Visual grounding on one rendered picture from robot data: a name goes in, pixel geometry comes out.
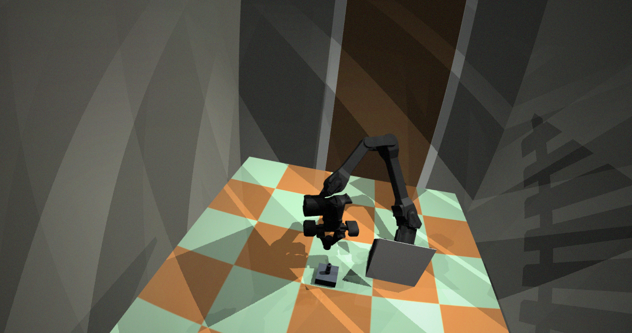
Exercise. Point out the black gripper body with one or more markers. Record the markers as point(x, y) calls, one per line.
point(330, 225)

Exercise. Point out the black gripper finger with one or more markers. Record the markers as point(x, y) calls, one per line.
point(322, 238)
point(337, 237)

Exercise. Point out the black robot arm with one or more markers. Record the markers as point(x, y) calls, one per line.
point(404, 209)

